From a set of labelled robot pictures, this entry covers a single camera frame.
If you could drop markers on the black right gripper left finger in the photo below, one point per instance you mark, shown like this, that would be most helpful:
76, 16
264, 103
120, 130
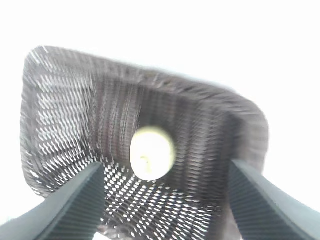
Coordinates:
57, 215

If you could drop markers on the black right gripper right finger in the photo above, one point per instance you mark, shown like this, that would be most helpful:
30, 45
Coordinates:
267, 215

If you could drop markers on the dark brown woven basket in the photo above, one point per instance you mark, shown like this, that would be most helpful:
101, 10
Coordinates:
75, 112

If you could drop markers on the pale yellow round pastry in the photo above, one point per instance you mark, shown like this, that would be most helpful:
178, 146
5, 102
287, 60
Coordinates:
152, 150

